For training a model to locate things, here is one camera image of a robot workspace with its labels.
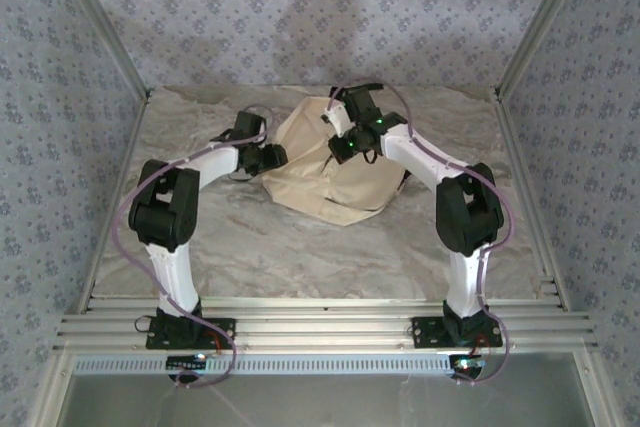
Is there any cream canvas backpack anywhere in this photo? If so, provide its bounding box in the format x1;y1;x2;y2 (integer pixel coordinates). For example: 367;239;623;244
262;80;411;228

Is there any aluminium frame post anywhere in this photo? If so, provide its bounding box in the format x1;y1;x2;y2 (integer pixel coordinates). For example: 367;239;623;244
49;0;154;101
493;0;597;101

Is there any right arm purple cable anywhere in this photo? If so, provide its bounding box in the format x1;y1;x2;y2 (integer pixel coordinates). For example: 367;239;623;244
327;82;516;387

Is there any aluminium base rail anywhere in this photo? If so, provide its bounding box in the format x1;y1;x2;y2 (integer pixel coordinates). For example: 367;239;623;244
53;296;599;354

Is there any aluminium frame leg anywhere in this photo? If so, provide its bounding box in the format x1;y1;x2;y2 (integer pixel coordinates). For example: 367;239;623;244
573;351;619;427
29;352;76;427

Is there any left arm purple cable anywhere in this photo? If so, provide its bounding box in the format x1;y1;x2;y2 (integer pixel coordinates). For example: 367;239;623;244
113;105;274;391

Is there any grey metal sheet panel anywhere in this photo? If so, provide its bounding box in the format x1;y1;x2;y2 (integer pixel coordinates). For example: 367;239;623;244
62;374;599;427

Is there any grey slotted cable duct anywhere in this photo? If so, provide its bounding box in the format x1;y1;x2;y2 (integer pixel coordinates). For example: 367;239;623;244
72;352;481;377

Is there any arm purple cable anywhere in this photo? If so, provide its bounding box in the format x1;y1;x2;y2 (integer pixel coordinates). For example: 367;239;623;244
327;82;516;387
113;105;274;391

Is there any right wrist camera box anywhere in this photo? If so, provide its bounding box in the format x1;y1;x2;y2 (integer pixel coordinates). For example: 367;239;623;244
321;96;354;137

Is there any aluminium side rail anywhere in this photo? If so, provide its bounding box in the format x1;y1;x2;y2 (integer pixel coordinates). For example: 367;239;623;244
74;89;151;316
492;86;572;311

